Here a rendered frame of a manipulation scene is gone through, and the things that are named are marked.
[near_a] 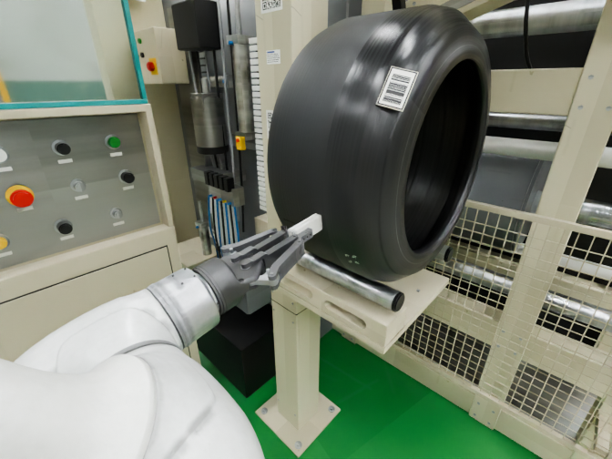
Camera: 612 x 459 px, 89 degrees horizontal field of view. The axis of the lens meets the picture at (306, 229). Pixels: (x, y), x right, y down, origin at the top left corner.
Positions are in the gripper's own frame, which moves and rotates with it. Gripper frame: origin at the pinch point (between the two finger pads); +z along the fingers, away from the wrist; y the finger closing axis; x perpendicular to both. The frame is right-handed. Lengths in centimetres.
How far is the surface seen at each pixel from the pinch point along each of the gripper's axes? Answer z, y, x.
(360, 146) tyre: 6.1, -7.2, -13.9
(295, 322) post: 15, 26, 53
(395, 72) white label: 12.7, -8.8, -23.0
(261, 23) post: 27, 35, -33
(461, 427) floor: 55, -24, 118
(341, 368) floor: 45, 32, 116
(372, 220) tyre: 6.0, -9.7, -1.9
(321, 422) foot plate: 16, 20, 111
